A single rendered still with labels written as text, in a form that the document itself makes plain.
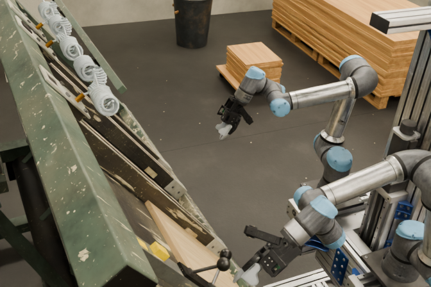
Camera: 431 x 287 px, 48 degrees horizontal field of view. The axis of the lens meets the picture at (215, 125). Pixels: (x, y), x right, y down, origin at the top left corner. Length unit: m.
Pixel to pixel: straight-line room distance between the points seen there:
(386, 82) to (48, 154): 4.46
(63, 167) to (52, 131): 0.14
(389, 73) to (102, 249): 4.58
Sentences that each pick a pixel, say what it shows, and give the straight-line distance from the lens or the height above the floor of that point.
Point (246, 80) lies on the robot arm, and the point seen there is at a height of 1.60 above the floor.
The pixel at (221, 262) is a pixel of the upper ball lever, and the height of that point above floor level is 1.54.
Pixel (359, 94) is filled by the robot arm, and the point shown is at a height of 1.60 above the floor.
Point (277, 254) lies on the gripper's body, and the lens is 1.46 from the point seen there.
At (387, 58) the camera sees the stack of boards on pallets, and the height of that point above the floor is 0.57.
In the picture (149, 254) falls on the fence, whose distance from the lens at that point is 1.26.
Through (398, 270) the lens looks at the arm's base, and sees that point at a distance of 2.11.
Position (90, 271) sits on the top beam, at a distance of 0.91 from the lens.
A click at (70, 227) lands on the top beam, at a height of 1.87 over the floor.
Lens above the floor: 2.55
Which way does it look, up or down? 33 degrees down
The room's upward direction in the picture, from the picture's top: 3 degrees clockwise
